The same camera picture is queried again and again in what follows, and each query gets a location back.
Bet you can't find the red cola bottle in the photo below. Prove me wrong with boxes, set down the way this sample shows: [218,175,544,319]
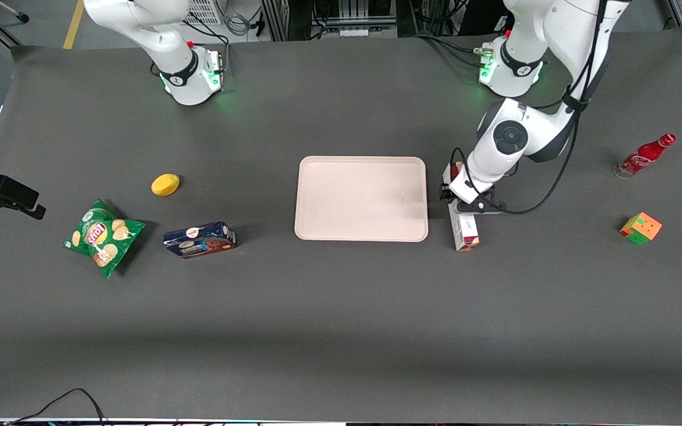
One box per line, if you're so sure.
[613,133,677,179]

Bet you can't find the aluminium frame rack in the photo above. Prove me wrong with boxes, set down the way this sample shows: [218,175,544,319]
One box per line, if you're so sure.
[260,0,402,42]

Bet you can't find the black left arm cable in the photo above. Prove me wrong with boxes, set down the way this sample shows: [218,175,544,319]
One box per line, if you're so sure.
[449,0,609,215]

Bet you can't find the black left base cables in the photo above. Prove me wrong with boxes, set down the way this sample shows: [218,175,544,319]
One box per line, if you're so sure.
[411,33,496,69]

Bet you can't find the dark blue cookie box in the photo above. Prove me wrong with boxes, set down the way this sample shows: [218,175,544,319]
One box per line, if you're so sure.
[162,221,238,260]

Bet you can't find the white perforated box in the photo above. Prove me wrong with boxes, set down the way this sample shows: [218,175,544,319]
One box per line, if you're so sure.
[184,0,224,26]

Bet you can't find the thin black loose cable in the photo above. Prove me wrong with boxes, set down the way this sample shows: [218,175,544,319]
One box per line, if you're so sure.
[7,388,108,426]

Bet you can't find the orange green puzzle cube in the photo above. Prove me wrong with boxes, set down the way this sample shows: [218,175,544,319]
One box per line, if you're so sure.
[619,212,663,246]

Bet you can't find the green potato chips bag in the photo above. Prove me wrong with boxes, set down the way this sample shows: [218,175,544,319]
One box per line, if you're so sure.
[62,199,146,279]

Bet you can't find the grey coiled cable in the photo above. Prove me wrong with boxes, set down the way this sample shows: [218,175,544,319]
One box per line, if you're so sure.
[224,11,252,37]

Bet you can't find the yellow lemon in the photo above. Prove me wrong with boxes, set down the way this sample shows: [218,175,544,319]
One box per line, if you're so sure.
[151,173,181,197]

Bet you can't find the black right base cable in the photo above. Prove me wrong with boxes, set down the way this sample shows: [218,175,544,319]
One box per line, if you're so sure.
[184,17,230,78]

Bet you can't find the beige rectangular tray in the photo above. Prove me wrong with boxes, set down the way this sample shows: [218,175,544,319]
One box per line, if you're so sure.
[294,156,429,243]

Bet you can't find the red tartan cookie box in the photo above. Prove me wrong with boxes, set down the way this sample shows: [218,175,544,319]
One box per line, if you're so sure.
[443,161,481,253]

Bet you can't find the dark grey table mat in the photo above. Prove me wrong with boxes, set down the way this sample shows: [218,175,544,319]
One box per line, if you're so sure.
[0,24,682,424]

